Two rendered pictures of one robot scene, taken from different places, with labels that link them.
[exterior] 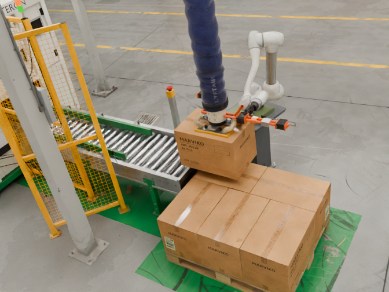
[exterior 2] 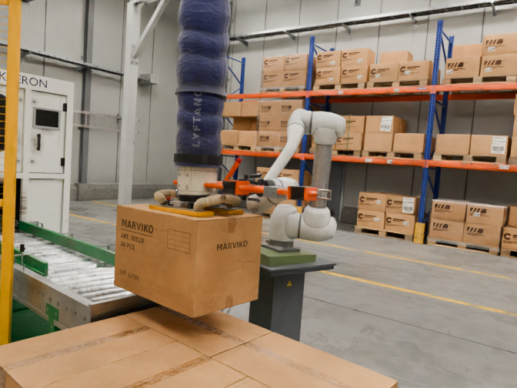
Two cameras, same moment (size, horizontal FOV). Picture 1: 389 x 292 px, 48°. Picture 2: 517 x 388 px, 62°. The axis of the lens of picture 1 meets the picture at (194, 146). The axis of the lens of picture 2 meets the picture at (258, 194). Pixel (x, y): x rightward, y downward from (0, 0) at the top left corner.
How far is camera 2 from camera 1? 237 cm
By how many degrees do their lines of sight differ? 31
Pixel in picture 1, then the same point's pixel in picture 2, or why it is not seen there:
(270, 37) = (323, 115)
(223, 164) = (176, 278)
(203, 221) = (69, 376)
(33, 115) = not seen: outside the picture
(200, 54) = (186, 45)
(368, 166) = not seen: outside the picture
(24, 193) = not seen: outside the picture
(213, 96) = (193, 134)
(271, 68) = (319, 174)
